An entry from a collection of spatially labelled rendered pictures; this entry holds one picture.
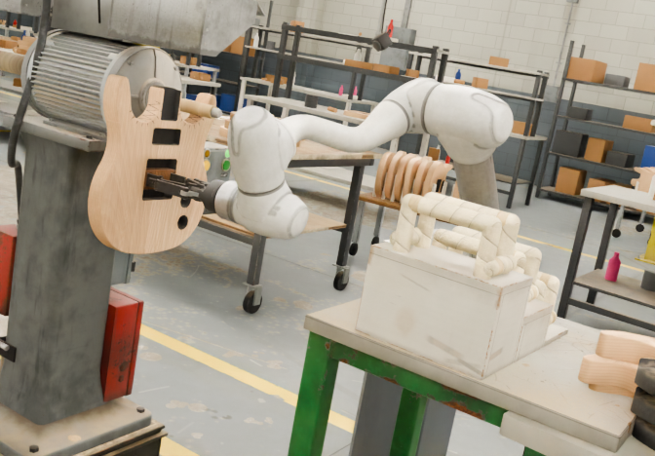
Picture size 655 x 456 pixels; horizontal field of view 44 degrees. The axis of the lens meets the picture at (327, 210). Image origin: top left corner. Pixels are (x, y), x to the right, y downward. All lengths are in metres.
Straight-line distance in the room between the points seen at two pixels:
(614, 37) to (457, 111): 11.06
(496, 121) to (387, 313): 0.63
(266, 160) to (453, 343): 0.52
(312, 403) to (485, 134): 0.76
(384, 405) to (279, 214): 1.04
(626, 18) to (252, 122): 11.55
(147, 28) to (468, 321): 1.00
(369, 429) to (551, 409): 1.26
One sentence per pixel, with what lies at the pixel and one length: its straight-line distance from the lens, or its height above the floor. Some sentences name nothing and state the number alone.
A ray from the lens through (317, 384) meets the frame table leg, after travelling 1.64.
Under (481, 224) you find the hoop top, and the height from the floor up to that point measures 1.19.
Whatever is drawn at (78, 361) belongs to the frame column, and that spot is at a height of 0.46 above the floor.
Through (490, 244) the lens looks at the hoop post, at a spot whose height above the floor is 1.17.
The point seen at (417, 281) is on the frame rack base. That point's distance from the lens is 1.48.
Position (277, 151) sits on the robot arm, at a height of 1.23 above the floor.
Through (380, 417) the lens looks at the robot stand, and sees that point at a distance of 2.58.
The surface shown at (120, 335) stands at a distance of 2.49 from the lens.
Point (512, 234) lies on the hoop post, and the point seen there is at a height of 1.18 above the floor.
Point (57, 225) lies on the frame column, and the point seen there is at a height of 0.87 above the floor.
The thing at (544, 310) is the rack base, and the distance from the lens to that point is 1.66.
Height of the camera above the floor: 1.43
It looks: 11 degrees down
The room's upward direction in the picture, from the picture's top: 10 degrees clockwise
